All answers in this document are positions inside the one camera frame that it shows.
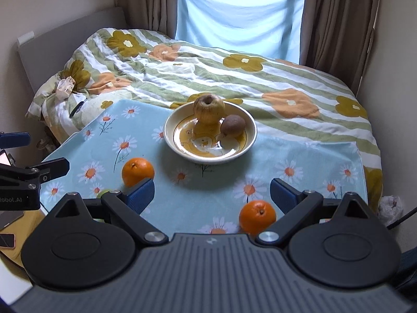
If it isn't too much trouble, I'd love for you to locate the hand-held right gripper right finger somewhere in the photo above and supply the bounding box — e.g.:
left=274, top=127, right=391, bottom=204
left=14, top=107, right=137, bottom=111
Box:
left=256, top=178, right=370, bottom=246

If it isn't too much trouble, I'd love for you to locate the clear plastic bag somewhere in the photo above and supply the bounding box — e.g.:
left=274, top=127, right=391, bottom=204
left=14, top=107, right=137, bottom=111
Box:
left=378, top=195, right=405, bottom=227

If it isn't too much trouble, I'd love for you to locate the grey headboard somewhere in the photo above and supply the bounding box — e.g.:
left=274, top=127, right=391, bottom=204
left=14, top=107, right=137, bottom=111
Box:
left=16, top=7, right=128, bottom=98

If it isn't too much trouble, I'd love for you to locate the brown kiwi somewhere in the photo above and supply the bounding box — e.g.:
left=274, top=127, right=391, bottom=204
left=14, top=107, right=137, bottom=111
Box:
left=220, top=115, right=246, bottom=137

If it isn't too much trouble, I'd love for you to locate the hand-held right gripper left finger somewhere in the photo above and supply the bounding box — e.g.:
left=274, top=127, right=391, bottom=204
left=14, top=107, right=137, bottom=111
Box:
left=54, top=179, right=170, bottom=246

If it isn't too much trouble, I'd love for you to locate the striped floral blanket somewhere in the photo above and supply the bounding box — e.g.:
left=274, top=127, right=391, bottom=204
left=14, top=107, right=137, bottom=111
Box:
left=26, top=28, right=383, bottom=204

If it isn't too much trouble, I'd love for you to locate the cream ceramic bowl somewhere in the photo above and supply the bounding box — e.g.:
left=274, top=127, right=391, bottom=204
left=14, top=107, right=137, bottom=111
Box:
left=164, top=100, right=258, bottom=165

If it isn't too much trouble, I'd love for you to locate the black cable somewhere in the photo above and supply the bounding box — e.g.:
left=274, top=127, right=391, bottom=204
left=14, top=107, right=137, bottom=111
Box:
left=386, top=206, right=417, bottom=229

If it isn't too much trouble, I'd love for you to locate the blue daisy print cloth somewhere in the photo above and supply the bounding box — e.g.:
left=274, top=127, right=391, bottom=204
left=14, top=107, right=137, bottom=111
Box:
left=41, top=99, right=369, bottom=235

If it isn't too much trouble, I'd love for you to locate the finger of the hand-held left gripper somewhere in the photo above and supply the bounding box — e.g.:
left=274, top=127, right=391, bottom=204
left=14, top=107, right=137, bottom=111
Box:
left=0, top=132, right=32, bottom=148
left=20, top=157, right=71, bottom=190

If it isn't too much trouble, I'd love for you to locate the orange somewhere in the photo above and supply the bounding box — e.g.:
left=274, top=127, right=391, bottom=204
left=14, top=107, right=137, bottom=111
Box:
left=239, top=200, right=277, bottom=236
left=122, top=158, right=155, bottom=188

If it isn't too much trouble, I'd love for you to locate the grey smartphone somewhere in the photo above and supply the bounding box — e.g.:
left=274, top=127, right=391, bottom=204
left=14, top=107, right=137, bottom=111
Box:
left=0, top=210, right=25, bottom=231

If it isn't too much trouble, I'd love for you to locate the yellow wrinkled apple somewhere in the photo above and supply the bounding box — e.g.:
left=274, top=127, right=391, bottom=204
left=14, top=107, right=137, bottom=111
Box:
left=193, top=93, right=226, bottom=125

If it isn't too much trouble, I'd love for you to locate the light blue window sheet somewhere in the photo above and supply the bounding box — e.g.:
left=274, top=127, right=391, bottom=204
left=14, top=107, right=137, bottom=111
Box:
left=175, top=0, right=307, bottom=63

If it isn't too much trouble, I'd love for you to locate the brown curtain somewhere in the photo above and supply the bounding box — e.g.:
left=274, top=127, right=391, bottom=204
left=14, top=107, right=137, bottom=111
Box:
left=112, top=0, right=179, bottom=40
left=299, top=0, right=382, bottom=98

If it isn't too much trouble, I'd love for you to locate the white crumpled packet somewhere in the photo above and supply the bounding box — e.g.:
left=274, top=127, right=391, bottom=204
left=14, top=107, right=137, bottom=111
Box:
left=56, top=76, right=76, bottom=101

